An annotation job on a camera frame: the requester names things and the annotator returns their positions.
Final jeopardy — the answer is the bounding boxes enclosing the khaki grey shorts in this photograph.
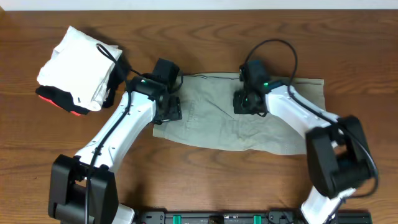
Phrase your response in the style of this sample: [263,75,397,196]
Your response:
[152,72,326,156]

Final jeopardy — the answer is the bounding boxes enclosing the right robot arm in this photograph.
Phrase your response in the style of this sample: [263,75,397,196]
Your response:
[233,80,379,223]

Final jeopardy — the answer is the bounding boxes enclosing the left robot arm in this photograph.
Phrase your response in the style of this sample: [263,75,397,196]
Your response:
[48,77,182,223]

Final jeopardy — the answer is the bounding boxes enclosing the white folded garment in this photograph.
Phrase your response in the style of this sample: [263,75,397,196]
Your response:
[37,26,123,111]

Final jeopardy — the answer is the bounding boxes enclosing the black folded garment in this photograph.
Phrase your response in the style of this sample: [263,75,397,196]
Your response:
[35,55,123,115]

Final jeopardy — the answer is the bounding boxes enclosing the red folded garment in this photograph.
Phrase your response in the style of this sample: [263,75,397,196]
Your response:
[38,95,81,116]

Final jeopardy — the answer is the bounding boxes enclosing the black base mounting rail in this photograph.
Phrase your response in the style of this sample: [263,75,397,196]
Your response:
[133,210,373,224]

